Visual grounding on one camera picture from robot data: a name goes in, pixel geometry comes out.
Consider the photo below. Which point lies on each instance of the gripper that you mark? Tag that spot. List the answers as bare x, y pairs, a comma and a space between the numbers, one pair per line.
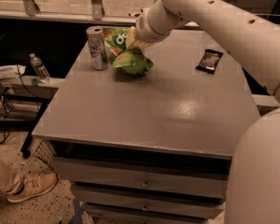
142, 29

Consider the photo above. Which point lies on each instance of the green rice chip bag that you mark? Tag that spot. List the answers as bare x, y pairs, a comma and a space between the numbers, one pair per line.
131, 61

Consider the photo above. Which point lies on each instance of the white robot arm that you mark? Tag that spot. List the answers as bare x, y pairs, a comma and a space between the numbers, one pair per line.
253, 44

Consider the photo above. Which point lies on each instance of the silver redbull can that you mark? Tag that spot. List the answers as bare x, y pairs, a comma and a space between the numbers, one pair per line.
96, 41

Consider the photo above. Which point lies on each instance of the clear plastic water bottle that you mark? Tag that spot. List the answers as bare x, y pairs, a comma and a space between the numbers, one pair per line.
39, 68

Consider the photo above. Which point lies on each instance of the grey drawer cabinet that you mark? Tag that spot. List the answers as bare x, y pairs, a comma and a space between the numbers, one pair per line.
174, 118

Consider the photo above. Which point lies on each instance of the low side bench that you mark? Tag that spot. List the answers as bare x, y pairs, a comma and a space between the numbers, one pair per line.
23, 89

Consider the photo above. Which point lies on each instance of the white tissue pack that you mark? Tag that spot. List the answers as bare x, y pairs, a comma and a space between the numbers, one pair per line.
11, 71

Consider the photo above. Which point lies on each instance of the top grey drawer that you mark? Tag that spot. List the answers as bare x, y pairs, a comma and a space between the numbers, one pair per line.
137, 177

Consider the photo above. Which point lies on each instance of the grey drawer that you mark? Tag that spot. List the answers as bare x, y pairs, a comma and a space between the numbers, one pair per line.
138, 217
146, 202
137, 177

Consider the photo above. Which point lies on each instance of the tan sneaker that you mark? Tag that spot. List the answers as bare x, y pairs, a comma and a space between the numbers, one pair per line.
34, 186

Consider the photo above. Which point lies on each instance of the middle grey drawer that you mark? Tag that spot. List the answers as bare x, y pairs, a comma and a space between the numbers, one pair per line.
146, 202

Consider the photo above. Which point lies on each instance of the bottom grey drawer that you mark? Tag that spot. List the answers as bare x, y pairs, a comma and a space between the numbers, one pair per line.
138, 217

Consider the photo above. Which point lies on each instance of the beige trouser leg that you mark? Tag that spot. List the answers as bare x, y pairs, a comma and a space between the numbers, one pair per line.
10, 180

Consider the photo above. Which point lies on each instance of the wire mesh basket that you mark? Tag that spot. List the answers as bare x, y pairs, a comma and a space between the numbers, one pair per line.
44, 151

